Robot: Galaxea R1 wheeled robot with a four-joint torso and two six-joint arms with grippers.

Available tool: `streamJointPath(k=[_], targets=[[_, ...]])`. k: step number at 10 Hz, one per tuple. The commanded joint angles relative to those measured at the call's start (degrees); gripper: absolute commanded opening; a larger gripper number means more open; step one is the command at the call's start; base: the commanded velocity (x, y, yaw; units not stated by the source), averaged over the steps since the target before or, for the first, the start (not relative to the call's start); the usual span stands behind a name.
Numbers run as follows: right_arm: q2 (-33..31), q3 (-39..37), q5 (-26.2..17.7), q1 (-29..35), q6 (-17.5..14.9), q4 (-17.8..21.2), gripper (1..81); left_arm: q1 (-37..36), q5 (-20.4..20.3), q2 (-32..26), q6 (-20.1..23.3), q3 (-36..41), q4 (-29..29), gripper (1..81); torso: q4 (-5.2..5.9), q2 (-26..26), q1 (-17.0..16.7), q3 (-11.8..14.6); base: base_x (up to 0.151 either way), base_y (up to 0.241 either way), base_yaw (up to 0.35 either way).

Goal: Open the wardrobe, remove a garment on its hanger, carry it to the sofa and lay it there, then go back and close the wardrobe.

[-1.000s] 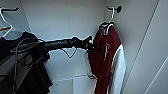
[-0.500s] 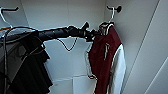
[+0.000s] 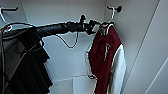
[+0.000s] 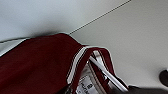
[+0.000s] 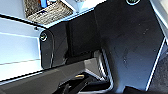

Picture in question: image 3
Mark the white wardrobe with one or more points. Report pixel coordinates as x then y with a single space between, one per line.
66 10

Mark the black t-shirt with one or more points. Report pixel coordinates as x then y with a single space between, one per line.
36 73

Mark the white t-shirt hanger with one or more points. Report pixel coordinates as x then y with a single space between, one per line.
3 20

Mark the white wardrobe door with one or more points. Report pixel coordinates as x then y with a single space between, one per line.
162 40

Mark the dark wardrobe hook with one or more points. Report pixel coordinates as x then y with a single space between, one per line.
117 9
13 9

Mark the red and white jacket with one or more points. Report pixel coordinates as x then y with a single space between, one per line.
101 56

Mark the white jacket hanger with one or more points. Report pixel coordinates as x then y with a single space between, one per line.
108 26

